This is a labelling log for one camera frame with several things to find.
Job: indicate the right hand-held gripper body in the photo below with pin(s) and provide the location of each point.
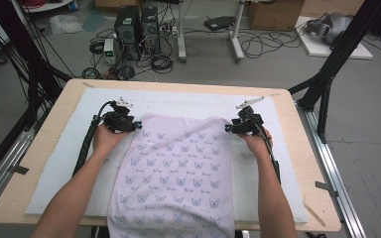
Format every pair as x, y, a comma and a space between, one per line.
249, 122

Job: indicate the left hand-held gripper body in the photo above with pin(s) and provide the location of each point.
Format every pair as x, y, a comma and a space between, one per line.
119, 120

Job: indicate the lilac cat-print towel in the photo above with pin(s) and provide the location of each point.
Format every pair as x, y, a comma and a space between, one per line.
172, 172

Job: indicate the person's left hand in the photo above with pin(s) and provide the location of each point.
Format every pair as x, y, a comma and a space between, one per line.
107, 140

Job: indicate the person's right hand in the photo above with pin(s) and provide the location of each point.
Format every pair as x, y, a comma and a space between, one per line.
256, 145

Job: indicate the white foam mat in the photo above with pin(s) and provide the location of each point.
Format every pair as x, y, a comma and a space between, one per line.
185, 102

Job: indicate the white power supply box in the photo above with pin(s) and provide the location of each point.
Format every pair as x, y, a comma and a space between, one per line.
109, 51

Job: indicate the black computer tower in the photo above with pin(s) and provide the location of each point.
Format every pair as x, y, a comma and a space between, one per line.
127, 31
150, 29

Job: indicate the white desk leg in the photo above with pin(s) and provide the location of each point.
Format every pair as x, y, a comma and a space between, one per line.
181, 33
236, 33

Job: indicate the white floor board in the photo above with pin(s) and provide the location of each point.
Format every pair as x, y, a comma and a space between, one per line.
314, 49

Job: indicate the flat black device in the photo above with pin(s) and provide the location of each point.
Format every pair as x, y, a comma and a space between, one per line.
219, 22

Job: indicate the large cardboard box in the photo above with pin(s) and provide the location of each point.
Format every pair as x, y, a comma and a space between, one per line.
274, 15

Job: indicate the clear plastic bag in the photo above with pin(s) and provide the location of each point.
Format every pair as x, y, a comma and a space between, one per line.
65, 23

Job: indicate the thin wooden stick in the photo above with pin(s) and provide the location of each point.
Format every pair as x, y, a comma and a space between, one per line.
314, 214

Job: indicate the grey headset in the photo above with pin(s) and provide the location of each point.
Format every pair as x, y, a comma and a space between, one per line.
330, 26

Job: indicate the black metal frame stand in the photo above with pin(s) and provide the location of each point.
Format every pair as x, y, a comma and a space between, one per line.
29, 66
330, 66

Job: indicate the aluminium rail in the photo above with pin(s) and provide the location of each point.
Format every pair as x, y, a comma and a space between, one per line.
334, 178
3, 172

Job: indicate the black rail bracket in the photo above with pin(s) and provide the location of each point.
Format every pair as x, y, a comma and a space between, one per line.
326, 188

